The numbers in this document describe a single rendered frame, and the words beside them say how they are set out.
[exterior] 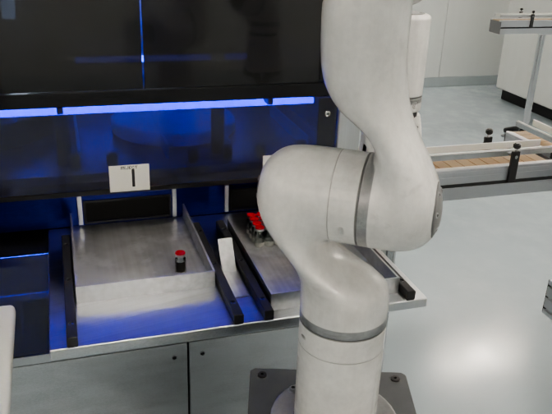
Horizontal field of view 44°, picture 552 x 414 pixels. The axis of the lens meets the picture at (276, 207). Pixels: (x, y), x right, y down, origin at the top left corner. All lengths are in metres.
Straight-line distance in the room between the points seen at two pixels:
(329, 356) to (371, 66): 0.39
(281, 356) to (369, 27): 1.21
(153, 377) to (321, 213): 1.02
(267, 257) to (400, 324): 1.54
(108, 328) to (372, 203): 0.60
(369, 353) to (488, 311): 2.21
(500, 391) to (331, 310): 1.83
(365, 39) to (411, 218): 0.21
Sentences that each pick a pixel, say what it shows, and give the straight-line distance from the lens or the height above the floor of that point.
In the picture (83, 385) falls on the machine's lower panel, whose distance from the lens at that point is 1.75.
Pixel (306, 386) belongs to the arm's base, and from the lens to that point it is 0.97.
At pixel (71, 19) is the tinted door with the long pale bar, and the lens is 1.42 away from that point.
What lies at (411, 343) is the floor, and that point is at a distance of 2.82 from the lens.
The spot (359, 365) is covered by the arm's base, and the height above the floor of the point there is 1.01.
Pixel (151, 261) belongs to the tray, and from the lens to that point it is 1.44.
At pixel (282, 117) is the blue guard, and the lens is 1.53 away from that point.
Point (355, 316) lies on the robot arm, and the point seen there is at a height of 1.08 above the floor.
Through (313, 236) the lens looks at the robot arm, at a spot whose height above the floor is 1.18.
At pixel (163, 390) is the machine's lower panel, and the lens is 1.79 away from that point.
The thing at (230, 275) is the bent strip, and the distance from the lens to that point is 1.38.
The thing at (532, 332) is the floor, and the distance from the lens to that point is 3.05.
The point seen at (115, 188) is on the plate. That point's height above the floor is 1.00.
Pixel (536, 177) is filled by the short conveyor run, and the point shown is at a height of 0.89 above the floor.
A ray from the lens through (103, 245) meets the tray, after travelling 1.52.
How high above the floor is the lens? 1.55
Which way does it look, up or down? 23 degrees down
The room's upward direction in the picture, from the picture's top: 2 degrees clockwise
